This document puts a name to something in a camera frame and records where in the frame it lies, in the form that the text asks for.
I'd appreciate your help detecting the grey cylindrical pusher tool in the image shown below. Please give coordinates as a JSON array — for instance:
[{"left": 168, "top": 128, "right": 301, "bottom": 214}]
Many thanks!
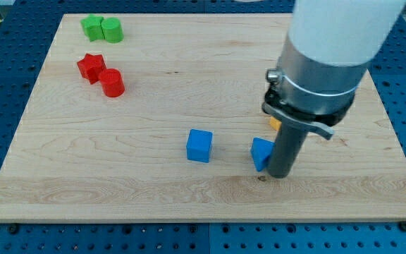
[{"left": 266, "top": 123, "right": 307, "bottom": 179}]

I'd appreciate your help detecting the blue triangle block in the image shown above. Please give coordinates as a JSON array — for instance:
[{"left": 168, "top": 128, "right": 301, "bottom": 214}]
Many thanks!
[{"left": 250, "top": 137, "right": 274, "bottom": 171}]

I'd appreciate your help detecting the blue cube block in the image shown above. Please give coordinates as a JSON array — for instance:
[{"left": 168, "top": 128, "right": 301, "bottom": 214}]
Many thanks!
[{"left": 186, "top": 129, "right": 213, "bottom": 163}]

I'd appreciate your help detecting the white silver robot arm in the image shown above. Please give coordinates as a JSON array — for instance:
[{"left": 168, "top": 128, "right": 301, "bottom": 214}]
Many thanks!
[{"left": 262, "top": 0, "right": 406, "bottom": 179}]

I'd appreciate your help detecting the yellow hexagon block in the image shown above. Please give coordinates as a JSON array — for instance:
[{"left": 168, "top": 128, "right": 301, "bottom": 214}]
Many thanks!
[{"left": 269, "top": 116, "right": 281, "bottom": 131}]

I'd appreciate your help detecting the light wooden board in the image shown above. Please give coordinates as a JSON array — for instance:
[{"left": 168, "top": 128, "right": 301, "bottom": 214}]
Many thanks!
[{"left": 0, "top": 14, "right": 406, "bottom": 224}]

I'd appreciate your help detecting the red cylinder block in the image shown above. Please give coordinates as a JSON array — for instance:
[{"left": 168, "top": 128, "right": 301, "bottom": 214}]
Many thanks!
[{"left": 99, "top": 68, "right": 125, "bottom": 97}]

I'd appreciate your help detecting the green cylinder block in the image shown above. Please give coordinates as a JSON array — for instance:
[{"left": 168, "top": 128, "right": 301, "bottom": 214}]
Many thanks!
[{"left": 101, "top": 18, "right": 124, "bottom": 43}]

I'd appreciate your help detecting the red star block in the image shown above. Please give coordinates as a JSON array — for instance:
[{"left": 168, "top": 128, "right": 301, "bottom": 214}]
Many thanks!
[{"left": 77, "top": 54, "right": 106, "bottom": 85}]

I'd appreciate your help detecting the green star block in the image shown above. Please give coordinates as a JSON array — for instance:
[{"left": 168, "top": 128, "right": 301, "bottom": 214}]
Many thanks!
[{"left": 80, "top": 14, "right": 104, "bottom": 42}]

